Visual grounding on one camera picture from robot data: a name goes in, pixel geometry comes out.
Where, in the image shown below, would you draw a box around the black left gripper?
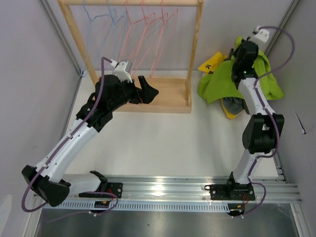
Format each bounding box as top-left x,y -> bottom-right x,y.
109,76 -> 158,112

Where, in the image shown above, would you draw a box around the yellow shorts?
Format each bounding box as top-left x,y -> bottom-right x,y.
198,49 -> 239,119

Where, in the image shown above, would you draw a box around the lime green shorts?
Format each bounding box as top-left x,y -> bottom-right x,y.
197,49 -> 284,104

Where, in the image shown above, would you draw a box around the grey shorts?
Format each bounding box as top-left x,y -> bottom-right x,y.
222,97 -> 244,116

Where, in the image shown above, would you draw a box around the pink wire hanger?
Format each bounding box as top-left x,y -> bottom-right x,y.
130,0 -> 168,75
119,0 -> 157,60
150,0 -> 178,77

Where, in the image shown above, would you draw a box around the light blue wire hanger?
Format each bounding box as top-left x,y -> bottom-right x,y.
81,0 -> 113,77
106,0 -> 127,61

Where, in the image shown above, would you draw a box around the dark olive shorts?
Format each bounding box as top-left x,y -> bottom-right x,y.
205,49 -> 245,119

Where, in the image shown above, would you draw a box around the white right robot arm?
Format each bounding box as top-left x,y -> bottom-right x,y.
204,40 -> 284,201

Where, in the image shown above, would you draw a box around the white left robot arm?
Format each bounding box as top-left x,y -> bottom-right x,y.
22,75 -> 159,207

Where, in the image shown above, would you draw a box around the wooden clothes rack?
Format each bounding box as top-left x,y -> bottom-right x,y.
58,0 -> 204,114

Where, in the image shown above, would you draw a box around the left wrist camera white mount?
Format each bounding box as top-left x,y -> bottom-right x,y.
110,59 -> 133,83

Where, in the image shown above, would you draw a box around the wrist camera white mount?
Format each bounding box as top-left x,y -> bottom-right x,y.
110,59 -> 133,83
248,26 -> 270,45

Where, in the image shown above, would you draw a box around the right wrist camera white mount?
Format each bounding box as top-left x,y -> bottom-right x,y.
248,26 -> 270,45

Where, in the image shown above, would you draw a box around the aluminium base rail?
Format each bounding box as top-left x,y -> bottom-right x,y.
106,175 -> 302,204

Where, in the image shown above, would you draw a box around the slotted cable duct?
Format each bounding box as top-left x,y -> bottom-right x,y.
57,200 -> 230,213

